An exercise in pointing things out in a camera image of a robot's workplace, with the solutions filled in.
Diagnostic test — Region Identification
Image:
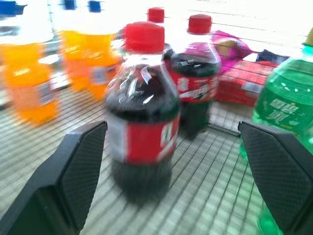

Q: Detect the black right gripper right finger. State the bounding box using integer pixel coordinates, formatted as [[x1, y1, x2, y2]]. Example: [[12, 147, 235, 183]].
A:
[[238, 120, 313, 235]]

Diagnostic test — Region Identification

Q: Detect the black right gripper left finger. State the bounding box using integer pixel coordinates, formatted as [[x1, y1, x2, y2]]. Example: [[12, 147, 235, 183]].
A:
[[0, 120, 108, 235]]

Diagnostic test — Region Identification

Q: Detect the cola bottle with red cap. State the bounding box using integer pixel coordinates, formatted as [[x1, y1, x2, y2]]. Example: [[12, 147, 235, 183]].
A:
[[104, 21, 181, 205], [170, 14, 222, 141], [116, 7, 175, 61]]

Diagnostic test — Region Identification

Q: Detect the green soda bottle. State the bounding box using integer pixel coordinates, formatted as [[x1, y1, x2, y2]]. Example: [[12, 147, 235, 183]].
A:
[[238, 26, 313, 235]]

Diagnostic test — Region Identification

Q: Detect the orange soda bottle blue cap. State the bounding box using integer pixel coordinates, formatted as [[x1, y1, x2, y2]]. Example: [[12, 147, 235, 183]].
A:
[[0, 0, 61, 127], [55, 0, 85, 92], [77, 0, 120, 100]]

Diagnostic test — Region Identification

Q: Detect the red packaged box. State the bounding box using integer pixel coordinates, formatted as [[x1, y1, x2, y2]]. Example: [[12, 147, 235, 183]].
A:
[[216, 50, 289, 108]]

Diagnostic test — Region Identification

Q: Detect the magenta snack bag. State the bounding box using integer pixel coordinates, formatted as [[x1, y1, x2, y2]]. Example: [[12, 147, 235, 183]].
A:
[[210, 30, 257, 76]]

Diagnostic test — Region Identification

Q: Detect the white wire rack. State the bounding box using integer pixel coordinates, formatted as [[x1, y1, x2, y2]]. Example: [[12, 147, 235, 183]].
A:
[[0, 7, 313, 235]]

